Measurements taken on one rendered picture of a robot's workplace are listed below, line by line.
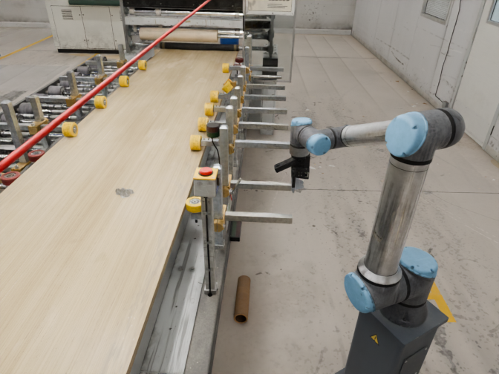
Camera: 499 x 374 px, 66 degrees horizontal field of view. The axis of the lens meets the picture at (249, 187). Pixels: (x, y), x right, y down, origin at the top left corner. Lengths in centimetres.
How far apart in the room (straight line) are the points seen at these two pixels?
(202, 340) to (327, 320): 115
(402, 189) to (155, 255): 84
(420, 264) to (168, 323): 95
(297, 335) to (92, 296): 131
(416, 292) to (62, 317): 117
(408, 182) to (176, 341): 95
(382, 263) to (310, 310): 113
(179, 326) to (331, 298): 122
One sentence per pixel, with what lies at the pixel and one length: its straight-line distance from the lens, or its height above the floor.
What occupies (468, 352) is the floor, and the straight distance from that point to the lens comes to 255.
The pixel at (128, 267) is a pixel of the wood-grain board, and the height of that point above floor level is 90.
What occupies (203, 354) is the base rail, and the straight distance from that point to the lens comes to 137.
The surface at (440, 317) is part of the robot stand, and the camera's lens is 177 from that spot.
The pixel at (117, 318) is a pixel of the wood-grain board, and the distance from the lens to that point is 124.
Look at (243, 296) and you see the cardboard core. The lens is 236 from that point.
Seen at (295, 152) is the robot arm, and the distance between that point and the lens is 174.
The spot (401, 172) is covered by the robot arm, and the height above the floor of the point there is 129.
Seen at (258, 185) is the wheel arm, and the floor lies 85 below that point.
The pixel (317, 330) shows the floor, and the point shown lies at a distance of 235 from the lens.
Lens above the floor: 182
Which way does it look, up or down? 32 degrees down
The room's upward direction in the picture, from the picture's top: 1 degrees clockwise
